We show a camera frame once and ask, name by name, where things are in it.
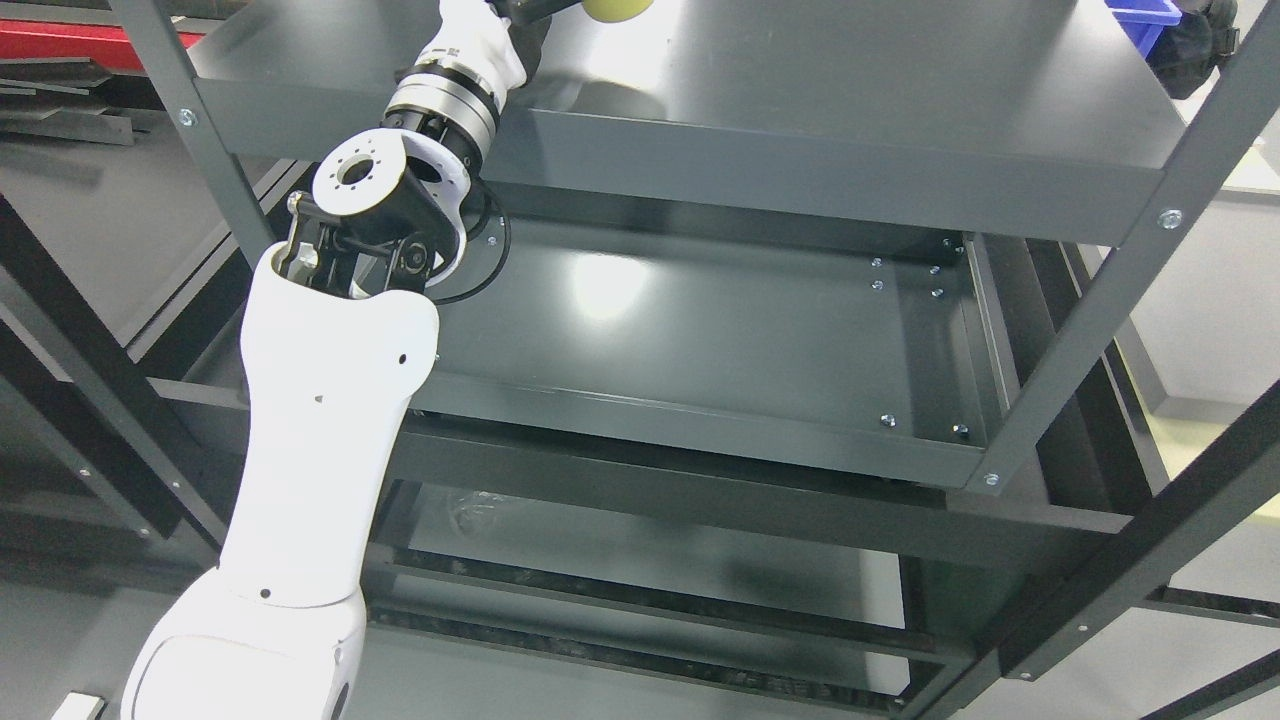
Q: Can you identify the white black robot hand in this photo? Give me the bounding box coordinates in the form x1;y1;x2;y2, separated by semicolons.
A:
416;1;577;94

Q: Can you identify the yellow plastic cup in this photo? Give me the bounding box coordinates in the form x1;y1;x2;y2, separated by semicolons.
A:
581;0;654;24

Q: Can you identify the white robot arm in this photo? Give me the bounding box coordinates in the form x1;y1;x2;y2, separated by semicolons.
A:
120;50;529;719

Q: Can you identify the dark metal shelf rack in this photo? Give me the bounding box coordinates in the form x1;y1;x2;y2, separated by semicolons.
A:
3;1;1277;719

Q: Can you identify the blue plastic bin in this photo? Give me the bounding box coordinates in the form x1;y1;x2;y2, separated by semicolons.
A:
1103;0;1184;56

